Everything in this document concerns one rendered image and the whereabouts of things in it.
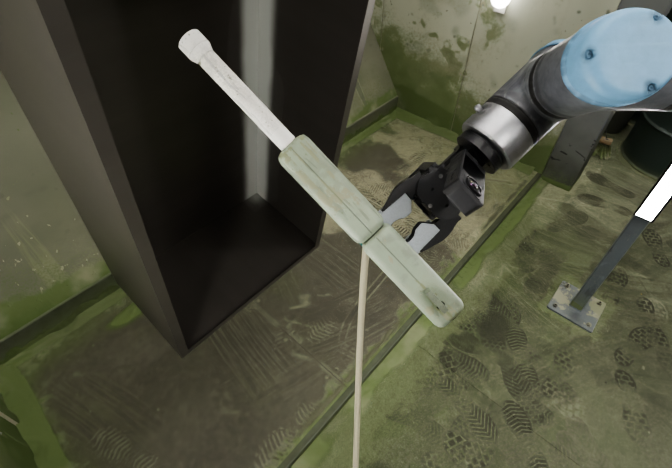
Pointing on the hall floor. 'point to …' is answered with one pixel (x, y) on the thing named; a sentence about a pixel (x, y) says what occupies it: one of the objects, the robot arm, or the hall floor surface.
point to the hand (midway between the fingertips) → (380, 250)
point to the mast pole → (609, 261)
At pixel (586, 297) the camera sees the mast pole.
